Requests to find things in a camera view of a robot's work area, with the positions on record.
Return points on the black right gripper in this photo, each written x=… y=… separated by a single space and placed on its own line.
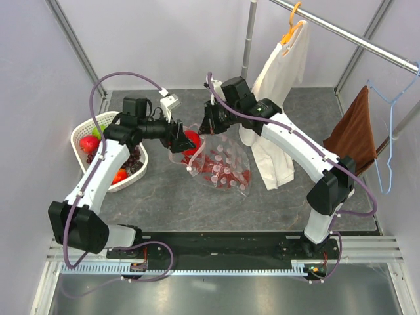
x=209 y=126

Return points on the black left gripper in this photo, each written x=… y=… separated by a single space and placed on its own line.
x=176 y=139

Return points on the red bell pepper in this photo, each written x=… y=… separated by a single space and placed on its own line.
x=195 y=139

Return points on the clear zip top bag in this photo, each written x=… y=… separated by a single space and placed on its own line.
x=218 y=142

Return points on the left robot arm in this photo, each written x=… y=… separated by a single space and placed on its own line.
x=75 y=221

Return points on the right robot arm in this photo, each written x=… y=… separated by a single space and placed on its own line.
x=233 y=103

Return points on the dark purple grape bunch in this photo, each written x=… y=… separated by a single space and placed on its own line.
x=132 y=165

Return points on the red apple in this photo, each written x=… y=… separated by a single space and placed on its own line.
x=89 y=143

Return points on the white perforated plastic basket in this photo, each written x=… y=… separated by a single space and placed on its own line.
x=136 y=172

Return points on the orange clothes hanger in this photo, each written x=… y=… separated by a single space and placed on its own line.
x=292 y=28

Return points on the brown towel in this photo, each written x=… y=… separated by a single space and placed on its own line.
x=353 y=135

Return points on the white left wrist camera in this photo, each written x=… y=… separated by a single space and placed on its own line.
x=168 y=104

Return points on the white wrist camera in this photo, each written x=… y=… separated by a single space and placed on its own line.
x=168 y=104
x=217 y=87

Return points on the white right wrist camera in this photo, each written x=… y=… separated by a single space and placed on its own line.
x=217 y=87

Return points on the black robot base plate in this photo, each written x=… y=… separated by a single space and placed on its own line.
x=227 y=249

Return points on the slotted cable duct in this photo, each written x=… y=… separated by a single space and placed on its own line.
x=129 y=269

